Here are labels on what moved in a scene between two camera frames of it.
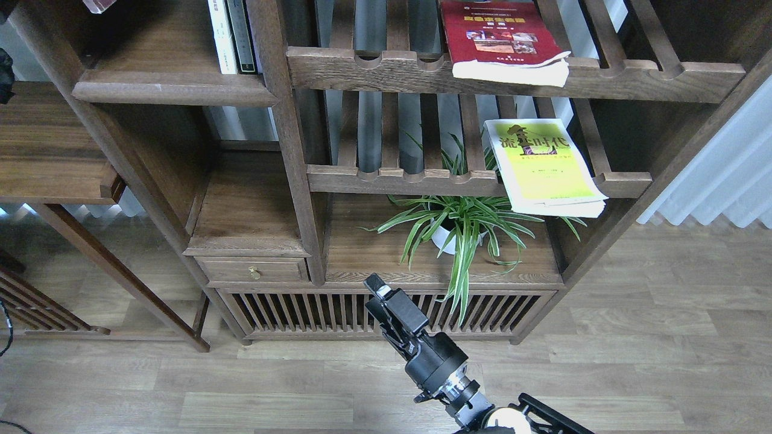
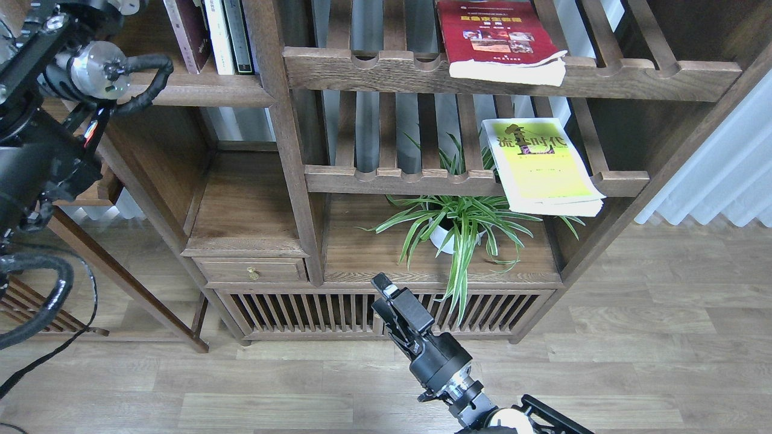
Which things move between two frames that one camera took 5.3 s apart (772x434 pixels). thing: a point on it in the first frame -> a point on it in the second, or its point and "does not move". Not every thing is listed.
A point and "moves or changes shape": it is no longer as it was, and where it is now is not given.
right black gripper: x=436 y=357 does not move
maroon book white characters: x=99 y=6 moves or changes shape
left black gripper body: x=99 y=2 -> x=125 y=7
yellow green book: x=543 y=168 does not move
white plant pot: x=440 y=235 does not move
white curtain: x=731 y=176 does not move
